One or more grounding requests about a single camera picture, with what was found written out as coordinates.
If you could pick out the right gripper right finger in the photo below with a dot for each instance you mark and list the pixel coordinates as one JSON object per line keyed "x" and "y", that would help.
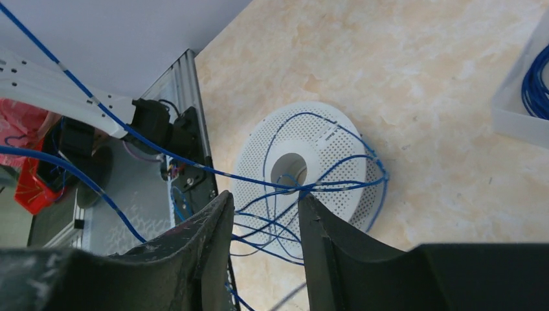
{"x": 347, "y": 269}

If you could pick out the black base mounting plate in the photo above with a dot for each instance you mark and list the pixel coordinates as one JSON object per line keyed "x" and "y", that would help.
{"x": 190, "y": 188}

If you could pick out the red plastic crate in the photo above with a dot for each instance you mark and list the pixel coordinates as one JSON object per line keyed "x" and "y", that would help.
{"x": 32, "y": 192}

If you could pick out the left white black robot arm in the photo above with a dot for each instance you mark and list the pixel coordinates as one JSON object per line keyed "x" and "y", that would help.
{"x": 52, "y": 132}

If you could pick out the aluminium frame rail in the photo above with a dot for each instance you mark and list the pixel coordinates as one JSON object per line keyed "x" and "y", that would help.
{"x": 179, "y": 85}

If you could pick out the clear plastic container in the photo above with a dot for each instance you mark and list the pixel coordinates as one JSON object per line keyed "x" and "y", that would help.
{"x": 509, "y": 116}

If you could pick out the white perforated cable spool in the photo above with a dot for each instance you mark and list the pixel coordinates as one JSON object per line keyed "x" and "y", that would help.
{"x": 306, "y": 146}

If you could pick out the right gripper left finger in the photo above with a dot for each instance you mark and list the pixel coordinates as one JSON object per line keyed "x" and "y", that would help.
{"x": 183, "y": 269}

